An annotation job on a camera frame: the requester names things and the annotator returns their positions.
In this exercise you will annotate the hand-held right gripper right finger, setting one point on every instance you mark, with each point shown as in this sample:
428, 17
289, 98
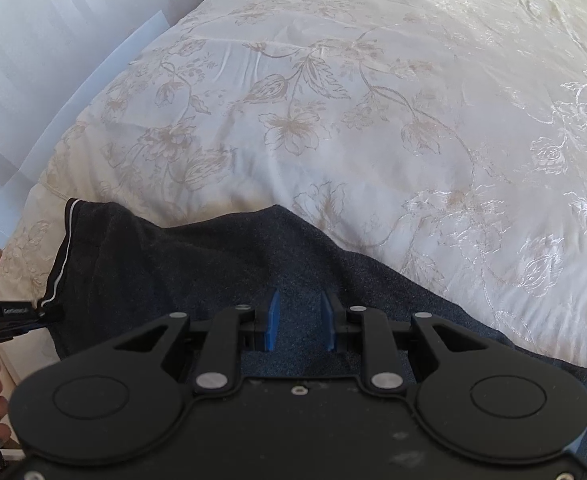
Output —
329, 321

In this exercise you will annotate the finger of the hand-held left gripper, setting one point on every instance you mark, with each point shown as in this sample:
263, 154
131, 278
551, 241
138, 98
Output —
50, 314

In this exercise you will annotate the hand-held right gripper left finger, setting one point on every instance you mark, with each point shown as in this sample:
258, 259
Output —
273, 320

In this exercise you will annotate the dark grey pants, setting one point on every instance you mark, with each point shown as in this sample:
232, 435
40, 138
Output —
208, 260

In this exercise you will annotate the white floral bedspread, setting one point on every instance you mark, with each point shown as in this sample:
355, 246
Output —
353, 110

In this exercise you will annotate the white curtain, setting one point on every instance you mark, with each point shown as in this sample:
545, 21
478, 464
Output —
48, 50

